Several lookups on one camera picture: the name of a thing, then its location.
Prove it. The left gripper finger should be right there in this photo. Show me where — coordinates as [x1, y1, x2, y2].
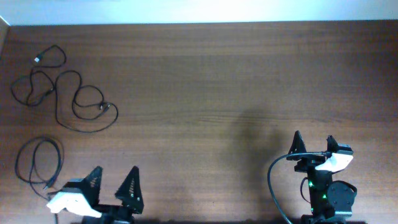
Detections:
[115, 166, 144, 214]
[83, 166, 103, 206]

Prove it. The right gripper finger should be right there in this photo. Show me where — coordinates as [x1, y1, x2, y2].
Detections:
[326, 135, 339, 152]
[287, 131, 307, 161]

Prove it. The black thin usb cable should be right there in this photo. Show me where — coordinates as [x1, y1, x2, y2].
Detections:
[14, 135, 65, 202]

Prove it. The black cable bundle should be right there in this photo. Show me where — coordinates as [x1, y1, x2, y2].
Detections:
[10, 44, 119, 134]

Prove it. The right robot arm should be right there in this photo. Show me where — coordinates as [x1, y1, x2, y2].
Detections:
[287, 131, 358, 224]

